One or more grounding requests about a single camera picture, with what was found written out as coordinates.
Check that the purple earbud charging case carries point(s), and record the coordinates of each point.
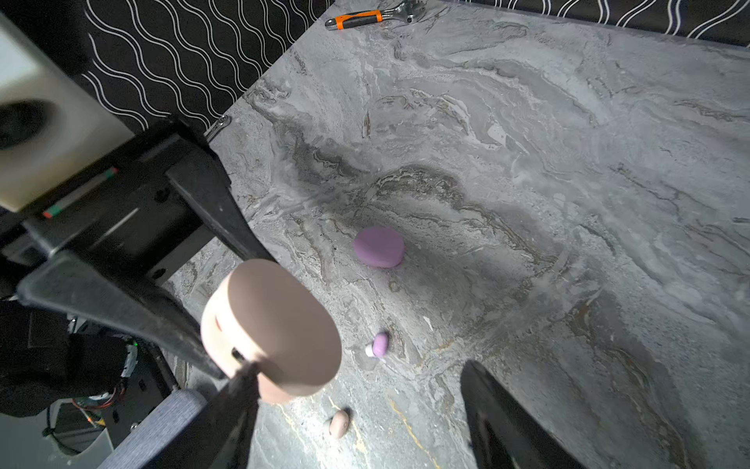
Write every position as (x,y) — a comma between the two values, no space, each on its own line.
(379,247)

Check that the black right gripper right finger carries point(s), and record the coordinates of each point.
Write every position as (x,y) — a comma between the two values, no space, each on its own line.
(503,434)

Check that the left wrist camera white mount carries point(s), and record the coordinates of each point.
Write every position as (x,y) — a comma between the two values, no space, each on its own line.
(51,129)

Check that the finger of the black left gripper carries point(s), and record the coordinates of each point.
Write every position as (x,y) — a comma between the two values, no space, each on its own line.
(202,182)
(68,284)

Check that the pink earbud charging case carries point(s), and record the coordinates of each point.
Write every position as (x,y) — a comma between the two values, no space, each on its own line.
(262,314)

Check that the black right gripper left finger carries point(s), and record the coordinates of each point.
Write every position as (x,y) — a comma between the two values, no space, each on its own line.
(221,434)

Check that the silver combination wrench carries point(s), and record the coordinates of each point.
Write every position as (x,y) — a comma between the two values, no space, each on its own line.
(217,127)

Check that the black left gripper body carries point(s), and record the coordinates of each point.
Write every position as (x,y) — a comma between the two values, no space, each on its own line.
(121,212)

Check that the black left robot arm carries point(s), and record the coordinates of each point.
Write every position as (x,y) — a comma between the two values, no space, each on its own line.
(47,356)

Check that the adjustable wrench orange handle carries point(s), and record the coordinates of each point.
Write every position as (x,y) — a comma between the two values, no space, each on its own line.
(408,11)

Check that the grey foam roller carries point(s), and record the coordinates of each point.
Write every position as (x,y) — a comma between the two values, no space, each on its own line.
(158,429)

